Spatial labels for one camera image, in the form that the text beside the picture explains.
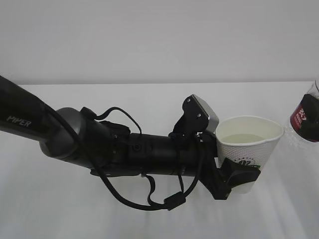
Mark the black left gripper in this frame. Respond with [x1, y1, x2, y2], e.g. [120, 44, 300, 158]
[169, 132, 261, 200]

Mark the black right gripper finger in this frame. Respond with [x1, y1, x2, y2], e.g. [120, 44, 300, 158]
[300, 94, 319, 142]

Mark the Nongfu Spring water bottle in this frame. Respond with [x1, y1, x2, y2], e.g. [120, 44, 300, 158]
[285, 79, 319, 149]

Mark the white paper coffee cup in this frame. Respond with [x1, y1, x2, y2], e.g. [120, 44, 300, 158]
[215, 115, 285, 195]

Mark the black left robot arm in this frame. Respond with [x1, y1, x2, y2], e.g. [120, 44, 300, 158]
[0, 78, 260, 200]

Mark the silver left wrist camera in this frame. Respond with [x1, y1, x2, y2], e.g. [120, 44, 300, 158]
[172, 94, 219, 137]

